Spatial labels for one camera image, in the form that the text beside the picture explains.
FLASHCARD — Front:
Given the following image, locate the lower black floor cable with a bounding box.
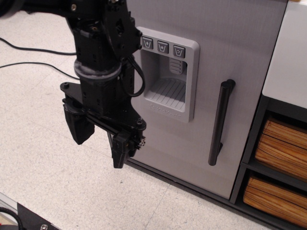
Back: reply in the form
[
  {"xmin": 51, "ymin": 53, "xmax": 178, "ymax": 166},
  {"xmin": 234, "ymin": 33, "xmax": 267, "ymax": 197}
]
[{"xmin": 0, "ymin": 62, "xmax": 81, "ymax": 81}]

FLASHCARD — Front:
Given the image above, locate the white top dark shelf cabinet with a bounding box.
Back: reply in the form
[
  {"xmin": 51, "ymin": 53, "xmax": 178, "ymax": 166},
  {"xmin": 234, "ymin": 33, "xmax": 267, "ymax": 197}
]
[{"xmin": 230, "ymin": 0, "xmax": 307, "ymax": 230}]

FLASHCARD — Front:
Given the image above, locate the upper black floor cable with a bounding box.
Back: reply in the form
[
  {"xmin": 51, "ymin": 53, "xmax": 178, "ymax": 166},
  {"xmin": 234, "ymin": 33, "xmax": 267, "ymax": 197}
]
[{"xmin": 0, "ymin": 37, "xmax": 77, "ymax": 56}]

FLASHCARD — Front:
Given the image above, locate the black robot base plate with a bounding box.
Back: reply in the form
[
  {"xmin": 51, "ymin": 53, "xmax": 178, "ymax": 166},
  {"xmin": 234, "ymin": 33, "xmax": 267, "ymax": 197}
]
[{"xmin": 0, "ymin": 191, "xmax": 60, "ymax": 230}]

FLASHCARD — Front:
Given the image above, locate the wooden drawer basket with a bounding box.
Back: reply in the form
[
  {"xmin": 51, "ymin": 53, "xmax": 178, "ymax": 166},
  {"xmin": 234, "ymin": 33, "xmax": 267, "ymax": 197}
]
[
  {"xmin": 255, "ymin": 117, "xmax": 307, "ymax": 182},
  {"xmin": 243, "ymin": 176, "xmax": 307, "ymax": 229}
]

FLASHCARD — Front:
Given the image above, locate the black fridge door handle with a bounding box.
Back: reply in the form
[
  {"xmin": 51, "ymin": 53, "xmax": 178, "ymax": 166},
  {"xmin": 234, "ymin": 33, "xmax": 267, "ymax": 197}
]
[{"xmin": 208, "ymin": 79, "xmax": 236, "ymax": 166}]

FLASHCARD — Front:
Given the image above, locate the upper wooden drawer basket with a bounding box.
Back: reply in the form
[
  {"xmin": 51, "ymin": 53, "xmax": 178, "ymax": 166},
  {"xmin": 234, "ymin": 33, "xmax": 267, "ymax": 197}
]
[{"xmin": 255, "ymin": 117, "xmax": 307, "ymax": 182}]

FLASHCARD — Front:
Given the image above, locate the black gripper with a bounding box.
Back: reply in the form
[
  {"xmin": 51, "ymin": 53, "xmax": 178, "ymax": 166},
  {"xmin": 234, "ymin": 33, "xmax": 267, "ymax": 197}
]
[{"xmin": 60, "ymin": 80, "xmax": 146, "ymax": 168}]

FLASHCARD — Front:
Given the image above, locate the lower wooden drawer basket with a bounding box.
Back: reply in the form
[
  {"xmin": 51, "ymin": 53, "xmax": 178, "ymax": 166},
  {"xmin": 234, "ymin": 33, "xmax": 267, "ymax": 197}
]
[{"xmin": 243, "ymin": 176, "xmax": 307, "ymax": 229}]

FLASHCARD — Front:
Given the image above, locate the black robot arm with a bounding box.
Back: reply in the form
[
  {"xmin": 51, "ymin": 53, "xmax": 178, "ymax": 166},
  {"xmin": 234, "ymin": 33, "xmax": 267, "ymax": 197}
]
[{"xmin": 0, "ymin": 0, "xmax": 146, "ymax": 168}]

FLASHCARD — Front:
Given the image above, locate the grey water dispenser panel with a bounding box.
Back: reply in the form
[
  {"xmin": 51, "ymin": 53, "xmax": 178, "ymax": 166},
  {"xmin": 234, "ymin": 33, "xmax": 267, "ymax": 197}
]
[{"xmin": 138, "ymin": 26, "xmax": 200, "ymax": 123}]

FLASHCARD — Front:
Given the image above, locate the black floor cable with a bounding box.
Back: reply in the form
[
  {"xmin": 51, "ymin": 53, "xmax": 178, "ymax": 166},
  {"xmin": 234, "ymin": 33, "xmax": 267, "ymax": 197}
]
[
  {"xmin": 0, "ymin": 37, "xmax": 77, "ymax": 56},
  {"xmin": 0, "ymin": 62, "xmax": 81, "ymax": 81}
]

